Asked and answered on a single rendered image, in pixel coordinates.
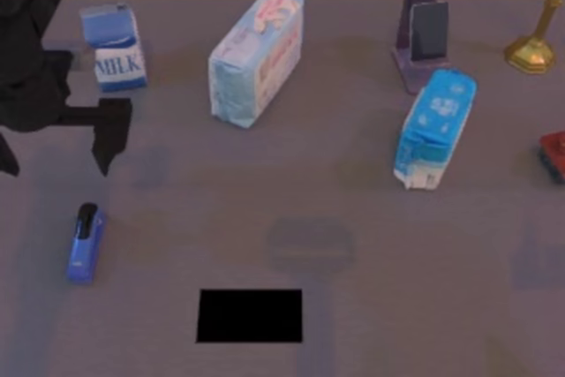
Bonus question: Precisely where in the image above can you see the blue stapler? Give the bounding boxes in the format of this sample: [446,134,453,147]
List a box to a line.
[65,202,108,284]

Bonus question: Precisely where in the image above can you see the black mat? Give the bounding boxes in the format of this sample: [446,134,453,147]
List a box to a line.
[195,288,304,344]

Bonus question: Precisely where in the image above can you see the blue white milk carton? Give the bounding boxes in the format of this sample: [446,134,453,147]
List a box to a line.
[79,2,149,94]

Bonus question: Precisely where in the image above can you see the large white blue tissue pack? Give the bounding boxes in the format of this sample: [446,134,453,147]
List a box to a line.
[207,0,305,130]

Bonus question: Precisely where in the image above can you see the purple phone stand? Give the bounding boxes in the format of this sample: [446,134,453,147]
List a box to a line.
[389,0,454,96]

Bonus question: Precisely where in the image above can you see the bright blue tissue pack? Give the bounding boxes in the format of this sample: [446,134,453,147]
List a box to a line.
[392,68,478,192]

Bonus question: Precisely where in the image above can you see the dark smartphone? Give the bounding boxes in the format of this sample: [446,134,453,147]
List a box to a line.
[408,1,451,63]

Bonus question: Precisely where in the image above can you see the gold candelabra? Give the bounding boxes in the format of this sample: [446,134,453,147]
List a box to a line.
[504,0,565,74]

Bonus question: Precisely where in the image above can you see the red toy block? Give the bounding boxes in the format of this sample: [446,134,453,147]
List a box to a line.
[537,130,565,185]

